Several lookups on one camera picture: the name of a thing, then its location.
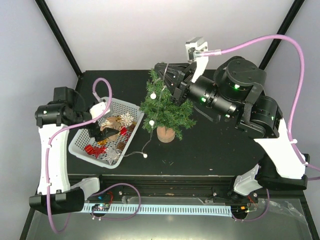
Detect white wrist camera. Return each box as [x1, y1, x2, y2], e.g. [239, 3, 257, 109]
[185, 36, 209, 83]
[89, 98, 114, 120]

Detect red star ornament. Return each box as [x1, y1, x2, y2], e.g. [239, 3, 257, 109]
[94, 146, 107, 159]

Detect white slotted cable duct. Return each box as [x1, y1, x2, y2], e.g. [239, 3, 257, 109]
[80, 203, 232, 217]

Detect left black frame post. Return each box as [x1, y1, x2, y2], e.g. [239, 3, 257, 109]
[35, 0, 83, 77]

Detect clear wire string lights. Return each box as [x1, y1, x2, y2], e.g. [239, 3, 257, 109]
[124, 69, 167, 158]

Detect left circuit board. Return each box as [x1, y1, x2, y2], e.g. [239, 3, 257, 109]
[91, 203, 110, 212]

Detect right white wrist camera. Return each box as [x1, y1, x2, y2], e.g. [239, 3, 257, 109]
[185, 36, 209, 83]

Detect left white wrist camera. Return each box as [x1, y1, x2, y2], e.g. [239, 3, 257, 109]
[89, 98, 114, 120]

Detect white plastic basket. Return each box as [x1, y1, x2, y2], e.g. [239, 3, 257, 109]
[68, 98, 144, 169]

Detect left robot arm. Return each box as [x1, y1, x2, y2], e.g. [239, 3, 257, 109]
[29, 86, 117, 215]

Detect black frame post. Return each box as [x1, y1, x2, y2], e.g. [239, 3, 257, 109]
[35, 0, 83, 77]
[259, 0, 305, 70]

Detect gold gift box ornament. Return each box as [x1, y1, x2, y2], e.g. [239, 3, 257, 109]
[97, 139, 108, 146]

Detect red santa ornament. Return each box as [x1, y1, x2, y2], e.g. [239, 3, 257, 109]
[120, 126, 128, 136]

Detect silver star ornament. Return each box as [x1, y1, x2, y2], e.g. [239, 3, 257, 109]
[102, 148, 121, 166]

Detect circuit board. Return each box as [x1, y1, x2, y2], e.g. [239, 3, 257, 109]
[91, 203, 110, 212]
[234, 203, 258, 213]

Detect small green christmas tree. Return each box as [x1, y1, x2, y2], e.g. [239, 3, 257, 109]
[139, 68, 196, 140]

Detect white snowflake ornament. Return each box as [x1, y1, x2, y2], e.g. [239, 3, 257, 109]
[120, 112, 134, 128]

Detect right circuit board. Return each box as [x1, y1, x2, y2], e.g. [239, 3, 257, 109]
[234, 203, 258, 213]

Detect brown pine cone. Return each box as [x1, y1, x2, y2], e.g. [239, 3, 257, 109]
[116, 141, 126, 151]
[128, 123, 136, 133]

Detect right black frame post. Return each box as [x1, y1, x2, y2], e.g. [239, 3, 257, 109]
[259, 0, 305, 70]

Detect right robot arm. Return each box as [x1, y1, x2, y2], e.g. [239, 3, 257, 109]
[154, 56, 309, 203]

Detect beige burlap sack ornament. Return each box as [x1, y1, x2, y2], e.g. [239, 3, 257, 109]
[100, 116, 122, 142]

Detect red gold gift ornament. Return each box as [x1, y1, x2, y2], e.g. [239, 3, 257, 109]
[84, 144, 96, 155]

